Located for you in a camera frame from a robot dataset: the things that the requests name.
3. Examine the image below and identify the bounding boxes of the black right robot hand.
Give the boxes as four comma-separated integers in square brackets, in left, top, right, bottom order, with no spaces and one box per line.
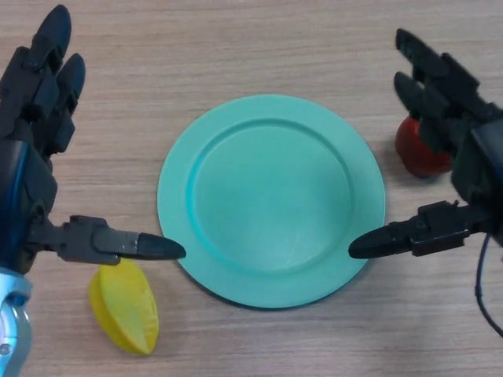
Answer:
[348,27,503,260]

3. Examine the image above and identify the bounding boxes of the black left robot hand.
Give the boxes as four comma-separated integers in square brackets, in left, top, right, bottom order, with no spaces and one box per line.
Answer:
[0,4,187,276]

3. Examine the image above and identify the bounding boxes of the yellow starfruit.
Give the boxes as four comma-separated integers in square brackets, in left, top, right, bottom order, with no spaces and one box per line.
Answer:
[88,261,161,357]

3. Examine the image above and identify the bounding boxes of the green round plate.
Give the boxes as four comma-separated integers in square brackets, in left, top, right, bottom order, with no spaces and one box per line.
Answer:
[156,93,387,311]

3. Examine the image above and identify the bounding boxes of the red apple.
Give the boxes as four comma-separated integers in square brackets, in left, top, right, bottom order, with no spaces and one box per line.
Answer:
[395,116,455,178]

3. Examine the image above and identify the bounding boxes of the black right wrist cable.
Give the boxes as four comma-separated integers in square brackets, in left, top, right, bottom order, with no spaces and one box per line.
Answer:
[475,233,503,337]

